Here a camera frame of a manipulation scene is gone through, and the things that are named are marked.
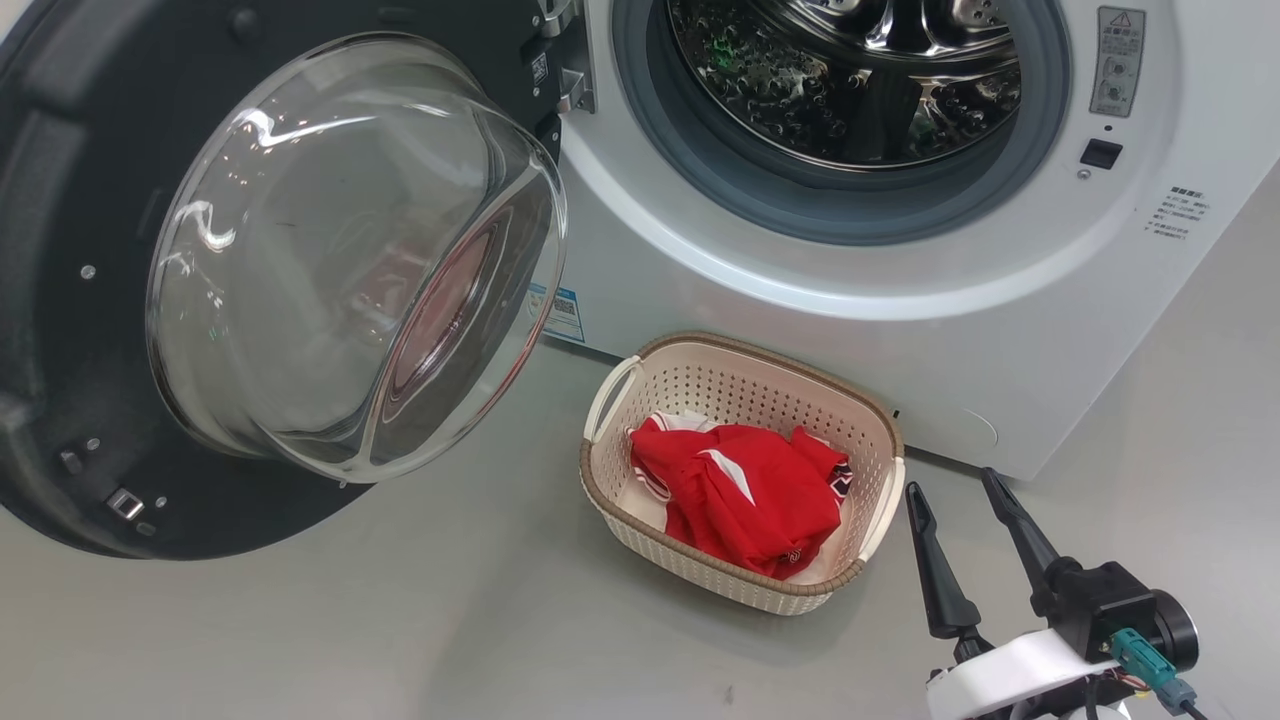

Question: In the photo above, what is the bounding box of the cream perforated plastic laundry basket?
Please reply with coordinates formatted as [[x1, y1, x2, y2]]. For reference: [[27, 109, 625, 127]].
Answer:
[[579, 332, 907, 616]]

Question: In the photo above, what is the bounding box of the red garment with white stripes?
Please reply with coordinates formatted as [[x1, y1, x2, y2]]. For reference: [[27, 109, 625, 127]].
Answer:
[[628, 410, 854, 582]]

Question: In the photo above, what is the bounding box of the black round glass washer door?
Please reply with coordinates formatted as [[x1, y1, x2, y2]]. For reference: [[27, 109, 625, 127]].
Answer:
[[0, 0, 598, 561]]

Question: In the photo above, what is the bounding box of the blue energy label sticker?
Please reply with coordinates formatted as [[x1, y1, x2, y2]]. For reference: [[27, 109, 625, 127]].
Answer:
[[527, 283, 587, 345]]

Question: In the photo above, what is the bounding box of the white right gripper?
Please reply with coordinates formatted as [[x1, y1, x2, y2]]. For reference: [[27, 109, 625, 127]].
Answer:
[[904, 466, 1123, 720]]

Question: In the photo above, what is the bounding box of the grey warning label sticker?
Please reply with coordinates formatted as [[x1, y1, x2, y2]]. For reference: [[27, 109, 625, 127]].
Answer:
[[1089, 5, 1147, 119]]

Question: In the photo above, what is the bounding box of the teal right camera connector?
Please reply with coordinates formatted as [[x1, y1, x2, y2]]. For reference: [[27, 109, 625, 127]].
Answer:
[[1110, 628, 1199, 713]]

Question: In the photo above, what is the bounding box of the white front-load washing machine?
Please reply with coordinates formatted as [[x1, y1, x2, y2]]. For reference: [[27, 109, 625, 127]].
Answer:
[[528, 0, 1280, 482]]

